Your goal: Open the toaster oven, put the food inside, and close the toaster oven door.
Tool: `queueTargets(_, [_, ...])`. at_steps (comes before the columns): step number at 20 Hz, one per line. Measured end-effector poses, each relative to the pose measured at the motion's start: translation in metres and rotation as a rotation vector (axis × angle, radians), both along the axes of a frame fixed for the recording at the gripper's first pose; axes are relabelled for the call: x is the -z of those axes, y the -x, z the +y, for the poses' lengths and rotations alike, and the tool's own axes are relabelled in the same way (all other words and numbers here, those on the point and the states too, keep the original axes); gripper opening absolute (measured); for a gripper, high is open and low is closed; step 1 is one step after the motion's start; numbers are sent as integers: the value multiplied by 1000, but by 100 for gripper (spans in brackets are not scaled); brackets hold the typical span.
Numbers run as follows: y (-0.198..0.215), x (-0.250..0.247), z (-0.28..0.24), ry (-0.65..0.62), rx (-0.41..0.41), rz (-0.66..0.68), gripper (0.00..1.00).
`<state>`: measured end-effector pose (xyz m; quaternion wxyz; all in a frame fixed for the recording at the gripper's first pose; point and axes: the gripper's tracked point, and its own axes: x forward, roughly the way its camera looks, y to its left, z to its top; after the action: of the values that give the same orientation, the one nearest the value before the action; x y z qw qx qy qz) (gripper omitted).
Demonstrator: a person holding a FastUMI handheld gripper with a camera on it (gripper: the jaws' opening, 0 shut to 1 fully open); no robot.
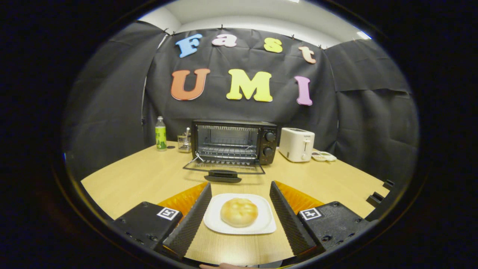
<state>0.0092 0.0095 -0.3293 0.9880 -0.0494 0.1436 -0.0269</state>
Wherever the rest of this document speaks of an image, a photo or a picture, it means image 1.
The white square plate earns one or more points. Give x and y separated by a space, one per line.
214 220

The green label plastic bottle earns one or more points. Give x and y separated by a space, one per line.
161 138

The clear glass holder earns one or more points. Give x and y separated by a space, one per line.
184 142

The black toaster oven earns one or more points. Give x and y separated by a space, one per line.
272 144

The small ceiling light panel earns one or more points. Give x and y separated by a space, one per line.
363 35

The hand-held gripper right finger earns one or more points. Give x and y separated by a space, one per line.
289 220

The black backdrop cloth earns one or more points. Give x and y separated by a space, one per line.
242 108

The black table clamp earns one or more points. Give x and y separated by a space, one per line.
388 184
374 198

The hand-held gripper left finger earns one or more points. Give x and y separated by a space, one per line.
190 224

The white pop-up toaster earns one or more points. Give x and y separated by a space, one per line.
297 144

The round bread bun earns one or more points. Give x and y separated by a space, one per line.
239 212

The white divided snack dish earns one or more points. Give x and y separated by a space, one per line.
323 156

